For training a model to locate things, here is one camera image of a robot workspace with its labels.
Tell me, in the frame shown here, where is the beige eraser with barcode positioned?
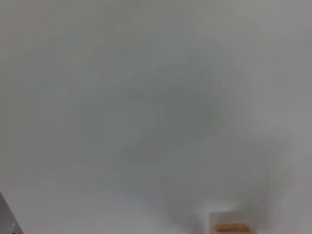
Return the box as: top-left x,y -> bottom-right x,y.
210,211 -> 253,234

